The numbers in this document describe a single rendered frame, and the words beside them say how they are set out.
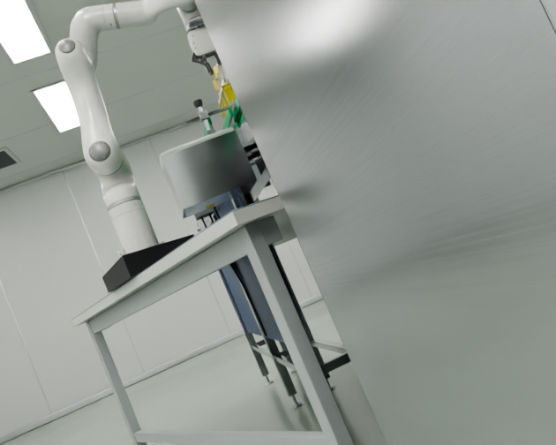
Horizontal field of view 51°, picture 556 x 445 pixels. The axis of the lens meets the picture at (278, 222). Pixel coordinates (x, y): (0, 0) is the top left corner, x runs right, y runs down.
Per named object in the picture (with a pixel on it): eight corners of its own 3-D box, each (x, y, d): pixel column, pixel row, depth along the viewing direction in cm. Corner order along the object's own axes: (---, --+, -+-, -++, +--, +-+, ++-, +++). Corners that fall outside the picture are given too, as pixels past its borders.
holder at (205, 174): (274, 173, 165) (253, 123, 166) (183, 209, 159) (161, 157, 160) (266, 185, 182) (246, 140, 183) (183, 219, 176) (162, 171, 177)
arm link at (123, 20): (107, -12, 203) (195, -22, 205) (116, 10, 219) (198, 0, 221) (110, 13, 202) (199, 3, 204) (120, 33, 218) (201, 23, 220)
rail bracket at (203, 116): (244, 123, 185) (229, 87, 186) (194, 141, 181) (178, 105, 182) (243, 125, 188) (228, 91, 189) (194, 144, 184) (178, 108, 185)
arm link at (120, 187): (104, 209, 195) (79, 146, 198) (116, 220, 213) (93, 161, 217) (139, 196, 196) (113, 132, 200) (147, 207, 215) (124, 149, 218)
